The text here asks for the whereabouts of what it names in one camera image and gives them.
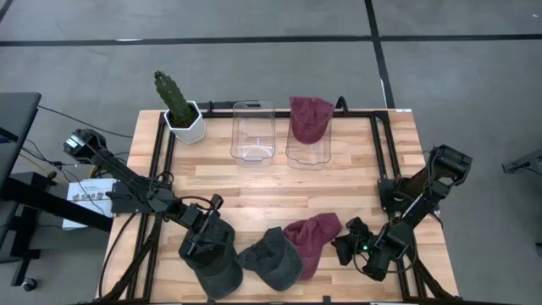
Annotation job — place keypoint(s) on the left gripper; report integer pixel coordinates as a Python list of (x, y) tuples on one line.
[(199, 222)]

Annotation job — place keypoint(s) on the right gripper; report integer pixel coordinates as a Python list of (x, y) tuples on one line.
[(362, 250)]

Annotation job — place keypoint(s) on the dark grey baseball cap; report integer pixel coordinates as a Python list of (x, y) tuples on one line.
[(216, 271), (271, 260)]

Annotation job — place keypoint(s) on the maroon baseball cap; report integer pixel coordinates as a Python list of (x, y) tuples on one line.
[(313, 241), (311, 120)]

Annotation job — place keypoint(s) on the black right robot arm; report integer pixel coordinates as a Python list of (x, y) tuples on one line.
[(423, 190)]

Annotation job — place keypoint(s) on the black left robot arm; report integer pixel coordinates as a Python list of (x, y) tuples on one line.
[(123, 171)]

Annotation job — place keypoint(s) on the clear plastic bin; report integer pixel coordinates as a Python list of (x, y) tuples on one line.
[(253, 156), (309, 159)]

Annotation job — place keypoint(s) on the white hexagonal plant pot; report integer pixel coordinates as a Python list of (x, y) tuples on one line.
[(192, 133)]

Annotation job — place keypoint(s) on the white cardboard box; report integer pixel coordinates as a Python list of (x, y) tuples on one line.
[(91, 186)]

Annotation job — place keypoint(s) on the green cactus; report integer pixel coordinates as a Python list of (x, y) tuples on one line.
[(173, 99)]

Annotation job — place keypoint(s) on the black desk beam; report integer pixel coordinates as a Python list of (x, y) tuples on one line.
[(51, 203)]

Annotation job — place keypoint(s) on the black stand foot with caster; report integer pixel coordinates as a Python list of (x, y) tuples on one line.
[(21, 245)]

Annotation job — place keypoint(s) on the dark grey desk top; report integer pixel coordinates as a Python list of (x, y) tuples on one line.
[(17, 127)]

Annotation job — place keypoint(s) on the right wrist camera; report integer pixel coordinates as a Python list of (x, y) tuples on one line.
[(357, 225)]

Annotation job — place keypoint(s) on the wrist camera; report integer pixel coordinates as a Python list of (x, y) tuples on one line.
[(357, 225), (216, 201)]

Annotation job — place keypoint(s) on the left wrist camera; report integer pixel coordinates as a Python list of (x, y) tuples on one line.
[(216, 201)]

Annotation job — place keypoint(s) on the black table-level camera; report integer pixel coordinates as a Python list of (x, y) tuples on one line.
[(326, 299)]

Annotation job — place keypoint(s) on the black metal table frame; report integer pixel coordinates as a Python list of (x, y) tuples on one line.
[(355, 114)]

